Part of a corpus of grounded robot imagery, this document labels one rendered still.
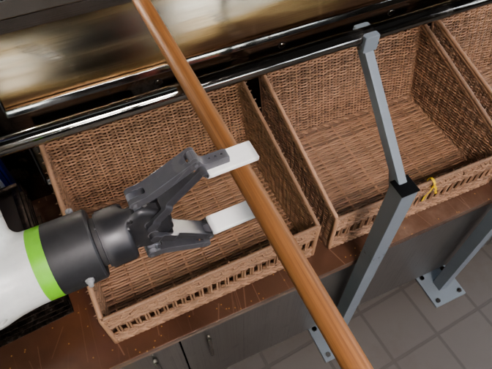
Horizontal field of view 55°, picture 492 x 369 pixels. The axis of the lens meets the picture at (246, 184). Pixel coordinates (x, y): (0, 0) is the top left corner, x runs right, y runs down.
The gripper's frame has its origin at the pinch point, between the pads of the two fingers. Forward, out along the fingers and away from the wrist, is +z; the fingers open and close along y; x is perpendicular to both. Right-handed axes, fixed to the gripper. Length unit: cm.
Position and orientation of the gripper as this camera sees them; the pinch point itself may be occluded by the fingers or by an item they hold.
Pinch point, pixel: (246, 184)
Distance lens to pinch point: 63.9
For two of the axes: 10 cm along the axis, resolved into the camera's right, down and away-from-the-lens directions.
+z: 9.0, -3.5, 2.5
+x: 4.3, 7.4, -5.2
